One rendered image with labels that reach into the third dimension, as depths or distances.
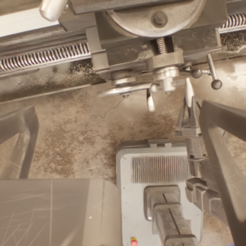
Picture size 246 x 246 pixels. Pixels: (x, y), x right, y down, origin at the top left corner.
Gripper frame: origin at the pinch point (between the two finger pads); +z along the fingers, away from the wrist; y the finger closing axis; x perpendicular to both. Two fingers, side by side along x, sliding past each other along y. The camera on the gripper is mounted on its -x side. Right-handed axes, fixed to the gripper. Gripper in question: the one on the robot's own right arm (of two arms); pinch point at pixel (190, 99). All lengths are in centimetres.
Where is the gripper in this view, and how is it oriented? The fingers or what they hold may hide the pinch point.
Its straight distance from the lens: 56.6
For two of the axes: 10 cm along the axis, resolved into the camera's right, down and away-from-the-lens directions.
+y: 5.4, -0.1, -8.4
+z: -1.9, -9.8, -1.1
